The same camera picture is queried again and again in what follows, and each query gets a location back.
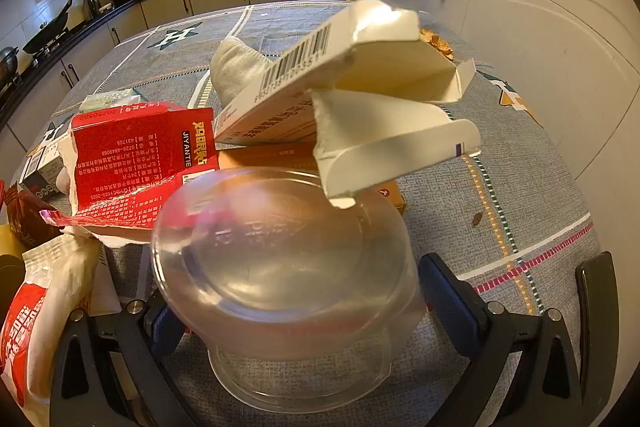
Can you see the dark kettle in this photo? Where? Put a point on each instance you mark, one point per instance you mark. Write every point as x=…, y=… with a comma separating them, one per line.
x=91, y=6

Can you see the grey cigarette box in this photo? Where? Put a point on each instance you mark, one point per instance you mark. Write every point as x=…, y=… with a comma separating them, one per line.
x=42, y=172

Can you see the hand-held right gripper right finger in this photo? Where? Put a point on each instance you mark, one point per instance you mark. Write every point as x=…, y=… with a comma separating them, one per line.
x=450, y=302

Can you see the dark red packet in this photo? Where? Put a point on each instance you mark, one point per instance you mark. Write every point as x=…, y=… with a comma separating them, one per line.
x=25, y=217

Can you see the steel wok with lid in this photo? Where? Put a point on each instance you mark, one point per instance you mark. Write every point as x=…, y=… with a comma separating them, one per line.
x=7, y=64

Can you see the gas stove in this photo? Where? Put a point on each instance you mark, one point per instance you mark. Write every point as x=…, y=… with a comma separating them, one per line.
x=40, y=49

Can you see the green tissue pack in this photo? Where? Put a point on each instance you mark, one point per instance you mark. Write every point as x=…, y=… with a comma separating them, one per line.
x=107, y=99

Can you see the small brown scrap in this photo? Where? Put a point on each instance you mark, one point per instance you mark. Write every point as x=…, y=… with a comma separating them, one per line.
x=476, y=220

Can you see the black frying pan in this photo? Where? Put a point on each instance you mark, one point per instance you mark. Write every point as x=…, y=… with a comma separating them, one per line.
x=50, y=29

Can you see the white cardboard box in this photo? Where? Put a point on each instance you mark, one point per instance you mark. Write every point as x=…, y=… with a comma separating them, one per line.
x=380, y=72

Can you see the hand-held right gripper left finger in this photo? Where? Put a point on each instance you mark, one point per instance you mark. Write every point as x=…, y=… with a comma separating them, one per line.
x=166, y=329

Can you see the orange cardboard box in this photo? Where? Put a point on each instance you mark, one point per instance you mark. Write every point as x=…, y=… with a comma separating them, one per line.
x=260, y=155

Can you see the clear plastic container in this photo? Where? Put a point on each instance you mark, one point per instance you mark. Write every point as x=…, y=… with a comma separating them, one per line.
x=280, y=267

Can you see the grey printed tablecloth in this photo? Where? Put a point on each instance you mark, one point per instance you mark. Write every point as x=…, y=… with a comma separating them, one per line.
x=500, y=187

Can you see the white sock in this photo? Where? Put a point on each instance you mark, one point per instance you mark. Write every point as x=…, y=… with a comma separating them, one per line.
x=235, y=67

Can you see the red cardboard box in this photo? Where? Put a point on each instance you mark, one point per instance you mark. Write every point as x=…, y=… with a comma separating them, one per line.
x=125, y=157

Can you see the dark chair back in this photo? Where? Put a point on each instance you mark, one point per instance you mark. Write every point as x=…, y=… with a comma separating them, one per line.
x=597, y=317

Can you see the red white snack bag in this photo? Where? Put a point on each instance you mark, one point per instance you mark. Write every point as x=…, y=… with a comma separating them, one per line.
x=45, y=307

